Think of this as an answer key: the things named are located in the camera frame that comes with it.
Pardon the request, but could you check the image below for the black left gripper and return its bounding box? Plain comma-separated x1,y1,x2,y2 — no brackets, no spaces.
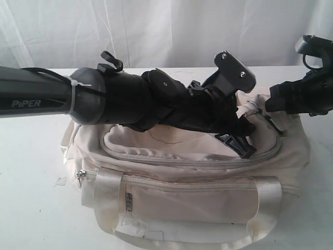
166,85,257,158

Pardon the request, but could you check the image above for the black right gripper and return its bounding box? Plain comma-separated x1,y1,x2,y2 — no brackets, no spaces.
265,69,332,116

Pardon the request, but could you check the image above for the cream fabric duffel bag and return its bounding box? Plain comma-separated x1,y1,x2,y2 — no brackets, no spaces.
60,89,311,249

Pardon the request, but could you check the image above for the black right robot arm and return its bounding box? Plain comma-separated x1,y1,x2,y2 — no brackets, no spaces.
265,35,332,117

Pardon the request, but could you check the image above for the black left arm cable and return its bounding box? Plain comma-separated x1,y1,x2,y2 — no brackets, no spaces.
25,51,124,89

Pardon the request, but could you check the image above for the clear tape scrap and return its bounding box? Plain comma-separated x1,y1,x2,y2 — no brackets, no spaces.
53,177,67,187

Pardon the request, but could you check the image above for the white backdrop curtain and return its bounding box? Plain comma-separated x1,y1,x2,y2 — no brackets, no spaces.
1,1,332,68

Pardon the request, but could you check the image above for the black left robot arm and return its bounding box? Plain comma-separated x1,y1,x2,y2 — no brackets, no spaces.
1,65,255,158

